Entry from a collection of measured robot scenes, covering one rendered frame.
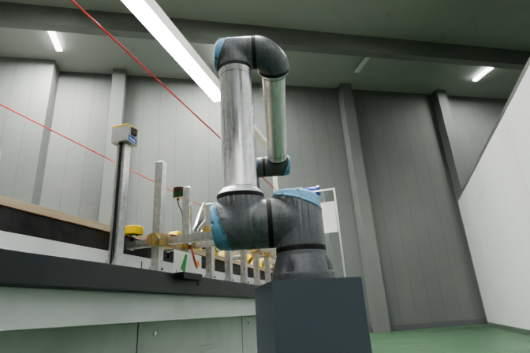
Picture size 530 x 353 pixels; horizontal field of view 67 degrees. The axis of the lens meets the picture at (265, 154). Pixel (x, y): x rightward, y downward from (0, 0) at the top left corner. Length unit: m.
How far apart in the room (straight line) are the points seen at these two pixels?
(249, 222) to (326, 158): 9.40
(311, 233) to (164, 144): 8.88
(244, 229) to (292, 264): 0.17
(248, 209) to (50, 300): 0.59
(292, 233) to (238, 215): 0.17
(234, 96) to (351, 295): 0.70
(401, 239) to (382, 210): 0.83
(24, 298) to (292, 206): 0.74
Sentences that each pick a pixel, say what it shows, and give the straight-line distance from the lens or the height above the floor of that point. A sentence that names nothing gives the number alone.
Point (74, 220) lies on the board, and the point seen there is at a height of 0.88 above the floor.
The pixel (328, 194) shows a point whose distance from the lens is 4.40.
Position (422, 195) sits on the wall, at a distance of 11.45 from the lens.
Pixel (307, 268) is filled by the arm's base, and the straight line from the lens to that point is 1.14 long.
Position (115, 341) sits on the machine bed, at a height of 0.46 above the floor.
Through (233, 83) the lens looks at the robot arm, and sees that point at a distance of 1.36.
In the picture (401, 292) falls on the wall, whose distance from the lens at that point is 10.53.
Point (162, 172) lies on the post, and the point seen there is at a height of 1.11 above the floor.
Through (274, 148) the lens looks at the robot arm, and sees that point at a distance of 1.69.
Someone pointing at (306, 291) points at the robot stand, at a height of 0.57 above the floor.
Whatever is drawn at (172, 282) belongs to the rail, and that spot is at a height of 0.66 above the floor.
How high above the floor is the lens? 0.52
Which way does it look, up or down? 22 degrees up
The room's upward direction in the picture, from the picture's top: 4 degrees counter-clockwise
